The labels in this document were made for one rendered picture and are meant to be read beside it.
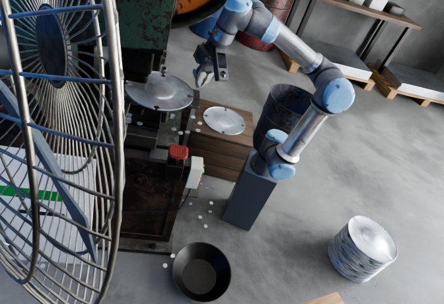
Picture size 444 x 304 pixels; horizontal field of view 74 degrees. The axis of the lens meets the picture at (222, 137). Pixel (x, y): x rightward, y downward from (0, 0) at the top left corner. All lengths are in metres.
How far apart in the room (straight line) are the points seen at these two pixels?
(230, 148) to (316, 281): 0.91
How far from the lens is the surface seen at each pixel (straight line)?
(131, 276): 1.63
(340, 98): 1.18
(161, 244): 1.68
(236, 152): 1.90
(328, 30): 5.08
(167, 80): 1.39
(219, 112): 2.04
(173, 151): 1.06
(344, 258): 1.96
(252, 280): 1.75
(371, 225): 2.04
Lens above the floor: 1.49
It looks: 38 degrees down
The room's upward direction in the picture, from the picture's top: 20 degrees clockwise
